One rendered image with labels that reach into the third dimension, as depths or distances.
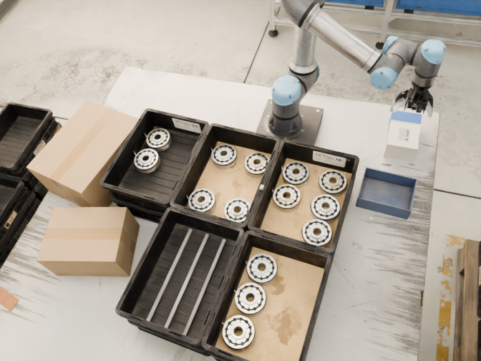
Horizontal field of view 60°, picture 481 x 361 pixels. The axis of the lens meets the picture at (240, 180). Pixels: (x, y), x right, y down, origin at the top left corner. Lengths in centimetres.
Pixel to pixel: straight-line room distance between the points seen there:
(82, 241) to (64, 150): 42
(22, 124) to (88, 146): 94
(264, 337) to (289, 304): 13
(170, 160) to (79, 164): 36
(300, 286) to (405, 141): 76
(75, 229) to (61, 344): 41
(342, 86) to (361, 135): 120
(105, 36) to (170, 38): 58
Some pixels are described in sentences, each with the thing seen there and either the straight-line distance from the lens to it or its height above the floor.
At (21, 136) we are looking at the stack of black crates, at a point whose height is 49.
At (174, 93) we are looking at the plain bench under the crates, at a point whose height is 70.
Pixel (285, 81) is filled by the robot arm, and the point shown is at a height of 98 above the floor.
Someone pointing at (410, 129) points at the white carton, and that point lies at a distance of 188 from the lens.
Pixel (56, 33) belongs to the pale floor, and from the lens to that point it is 416.
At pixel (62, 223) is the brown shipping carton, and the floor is 86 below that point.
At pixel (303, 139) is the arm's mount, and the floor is 75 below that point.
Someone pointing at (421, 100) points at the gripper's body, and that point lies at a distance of 167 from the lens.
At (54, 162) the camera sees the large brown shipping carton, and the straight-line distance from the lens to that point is 186.
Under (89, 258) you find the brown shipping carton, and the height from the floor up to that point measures 86.
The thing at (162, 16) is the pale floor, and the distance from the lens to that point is 391.
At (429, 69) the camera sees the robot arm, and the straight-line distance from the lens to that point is 157.
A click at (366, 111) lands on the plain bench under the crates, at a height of 70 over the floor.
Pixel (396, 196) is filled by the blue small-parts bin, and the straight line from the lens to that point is 178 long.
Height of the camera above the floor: 221
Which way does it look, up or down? 57 degrees down
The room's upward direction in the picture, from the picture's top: 12 degrees counter-clockwise
